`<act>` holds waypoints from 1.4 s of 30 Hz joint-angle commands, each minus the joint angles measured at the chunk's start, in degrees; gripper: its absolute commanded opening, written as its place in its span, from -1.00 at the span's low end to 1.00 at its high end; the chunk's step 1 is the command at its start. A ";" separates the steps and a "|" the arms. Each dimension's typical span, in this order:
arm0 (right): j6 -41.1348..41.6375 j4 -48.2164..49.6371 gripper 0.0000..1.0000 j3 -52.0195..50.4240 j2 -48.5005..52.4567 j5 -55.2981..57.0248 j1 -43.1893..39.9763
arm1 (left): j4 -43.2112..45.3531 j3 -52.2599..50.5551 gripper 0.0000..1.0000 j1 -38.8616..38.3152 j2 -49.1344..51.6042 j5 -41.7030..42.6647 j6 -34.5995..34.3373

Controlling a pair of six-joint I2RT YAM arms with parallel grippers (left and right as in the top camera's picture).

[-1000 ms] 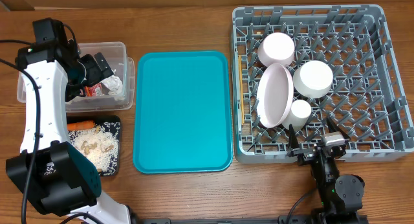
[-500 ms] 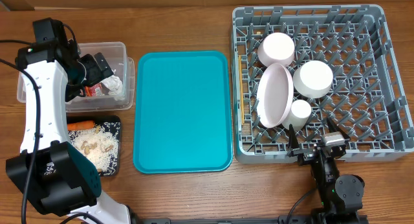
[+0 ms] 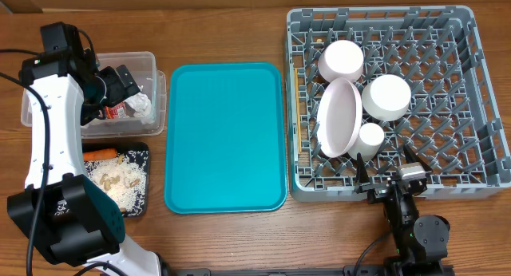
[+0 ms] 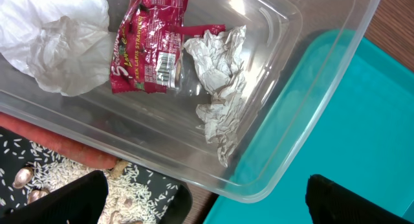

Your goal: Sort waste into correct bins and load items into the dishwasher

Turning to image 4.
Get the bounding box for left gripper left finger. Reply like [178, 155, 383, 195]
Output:
[1, 170, 109, 224]

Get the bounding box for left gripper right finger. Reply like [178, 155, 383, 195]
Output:
[305, 174, 411, 224]

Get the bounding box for orange carrot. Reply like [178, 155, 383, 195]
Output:
[1, 113, 118, 169]

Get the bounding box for red snack wrapper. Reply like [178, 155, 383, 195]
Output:
[109, 0, 225, 93]

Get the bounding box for white tissue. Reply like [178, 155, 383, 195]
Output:
[184, 25, 246, 167]
[1, 0, 114, 96]

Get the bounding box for spilled rice and nut scraps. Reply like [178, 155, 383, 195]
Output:
[0, 137, 179, 224]

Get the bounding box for black plastic tray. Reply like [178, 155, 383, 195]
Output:
[0, 126, 193, 224]

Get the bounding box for teal plastic tray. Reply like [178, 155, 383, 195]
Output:
[206, 39, 413, 223]

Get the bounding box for clear plastic bin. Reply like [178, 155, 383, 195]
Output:
[1, 0, 380, 203]

